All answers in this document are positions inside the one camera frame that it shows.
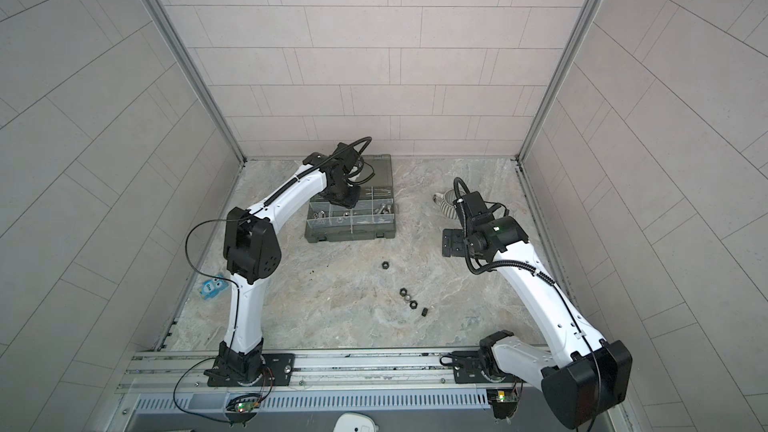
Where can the white round object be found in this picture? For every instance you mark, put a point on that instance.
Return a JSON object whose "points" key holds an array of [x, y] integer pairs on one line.
{"points": [[355, 422]]}

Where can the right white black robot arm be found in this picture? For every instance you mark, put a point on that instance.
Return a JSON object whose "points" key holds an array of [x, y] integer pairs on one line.
{"points": [[580, 373]]}

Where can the aluminium mounting rail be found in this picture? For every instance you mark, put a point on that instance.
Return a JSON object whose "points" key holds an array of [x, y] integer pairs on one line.
{"points": [[344, 380]]}

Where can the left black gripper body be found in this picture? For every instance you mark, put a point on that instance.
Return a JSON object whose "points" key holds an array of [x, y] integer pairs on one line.
{"points": [[345, 194]]}

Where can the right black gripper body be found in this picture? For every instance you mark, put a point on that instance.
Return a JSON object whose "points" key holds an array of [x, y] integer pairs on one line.
{"points": [[459, 242]]}

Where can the blue sticker scrap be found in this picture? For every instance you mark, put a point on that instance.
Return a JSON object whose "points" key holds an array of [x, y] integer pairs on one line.
{"points": [[210, 288]]}

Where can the right circuit board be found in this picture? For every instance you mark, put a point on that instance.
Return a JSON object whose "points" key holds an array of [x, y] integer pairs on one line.
{"points": [[503, 402]]}

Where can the ribbed grey ceramic cup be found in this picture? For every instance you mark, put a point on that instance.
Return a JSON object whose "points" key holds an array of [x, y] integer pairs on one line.
{"points": [[446, 203]]}

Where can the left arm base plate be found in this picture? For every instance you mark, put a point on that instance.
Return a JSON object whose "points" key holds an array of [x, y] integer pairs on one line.
{"points": [[251, 371]]}

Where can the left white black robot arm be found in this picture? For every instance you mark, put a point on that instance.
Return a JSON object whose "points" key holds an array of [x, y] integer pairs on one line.
{"points": [[252, 253]]}

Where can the grey compartment organizer box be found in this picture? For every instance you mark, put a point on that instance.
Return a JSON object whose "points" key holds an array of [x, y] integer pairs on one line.
{"points": [[373, 216]]}

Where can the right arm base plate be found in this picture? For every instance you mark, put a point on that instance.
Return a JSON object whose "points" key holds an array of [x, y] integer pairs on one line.
{"points": [[474, 367]]}

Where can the left green circuit board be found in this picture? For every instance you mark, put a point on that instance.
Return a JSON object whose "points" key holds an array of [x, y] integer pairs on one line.
{"points": [[241, 409]]}

